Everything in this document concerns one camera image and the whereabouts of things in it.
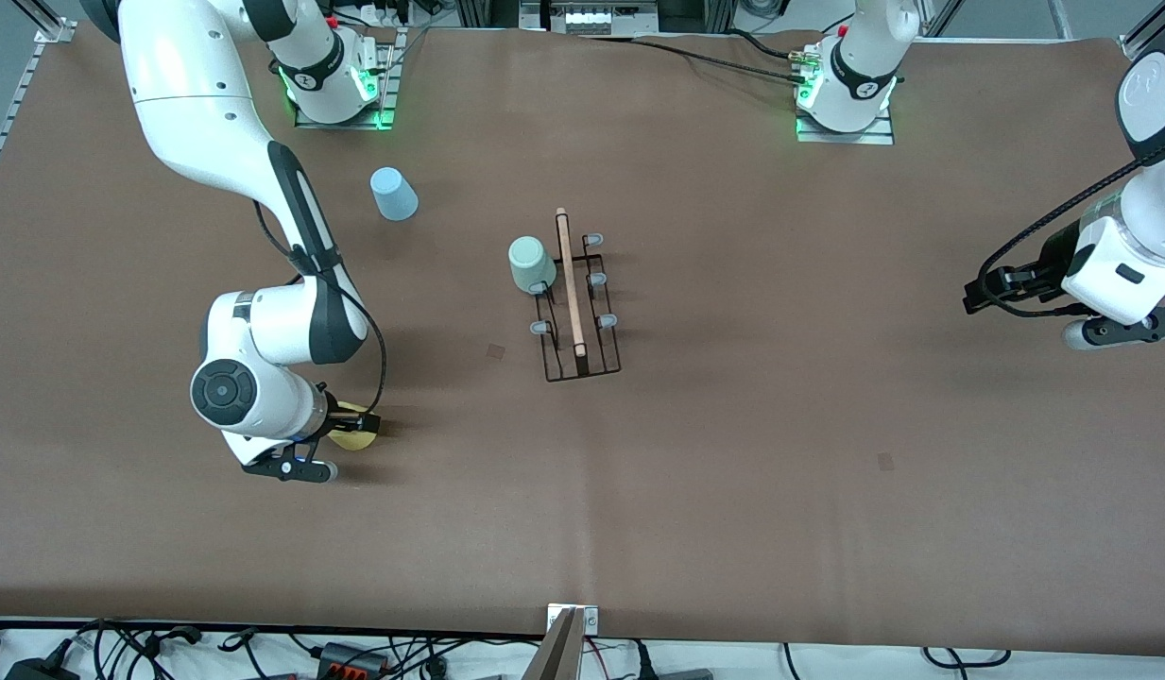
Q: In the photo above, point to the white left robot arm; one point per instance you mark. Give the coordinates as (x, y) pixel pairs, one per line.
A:
(1158, 217)

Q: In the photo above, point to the yellow plastic cup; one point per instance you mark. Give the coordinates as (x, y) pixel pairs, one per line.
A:
(355, 442)

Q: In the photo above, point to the black power adapter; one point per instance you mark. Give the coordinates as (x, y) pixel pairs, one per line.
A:
(39, 671)

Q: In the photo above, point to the grey electrical box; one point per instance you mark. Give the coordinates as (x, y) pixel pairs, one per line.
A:
(591, 19)

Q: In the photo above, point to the light blue plastic cup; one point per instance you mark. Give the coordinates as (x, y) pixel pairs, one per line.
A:
(393, 196)

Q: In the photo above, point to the black frame post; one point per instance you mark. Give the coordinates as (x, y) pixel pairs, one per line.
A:
(488, 11)
(695, 13)

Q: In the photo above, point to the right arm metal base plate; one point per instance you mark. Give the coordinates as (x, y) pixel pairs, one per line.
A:
(389, 85)

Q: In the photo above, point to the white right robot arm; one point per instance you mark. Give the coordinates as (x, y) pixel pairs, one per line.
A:
(195, 104)

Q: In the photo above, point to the small metal edge bracket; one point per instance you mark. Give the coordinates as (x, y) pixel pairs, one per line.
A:
(591, 619)

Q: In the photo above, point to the brown table mat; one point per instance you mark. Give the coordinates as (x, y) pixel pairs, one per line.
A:
(733, 519)

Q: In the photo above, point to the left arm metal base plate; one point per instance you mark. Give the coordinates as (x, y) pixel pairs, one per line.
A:
(875, 137)

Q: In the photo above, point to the perforated aluminium rail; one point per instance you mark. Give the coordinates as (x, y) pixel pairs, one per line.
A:
(20, 104)

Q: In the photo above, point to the grey angled beam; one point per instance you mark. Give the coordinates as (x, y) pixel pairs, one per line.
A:
(556, 656)

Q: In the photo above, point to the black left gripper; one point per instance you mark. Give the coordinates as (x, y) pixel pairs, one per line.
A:
(1051, 256)

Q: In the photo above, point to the black orange connector box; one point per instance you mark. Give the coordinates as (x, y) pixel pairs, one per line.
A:
(351, 659)

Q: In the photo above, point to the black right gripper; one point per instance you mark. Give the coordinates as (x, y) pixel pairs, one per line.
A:
(337, 416)

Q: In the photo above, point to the mint green plastic cup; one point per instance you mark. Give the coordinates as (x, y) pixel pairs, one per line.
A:
(530, 264)

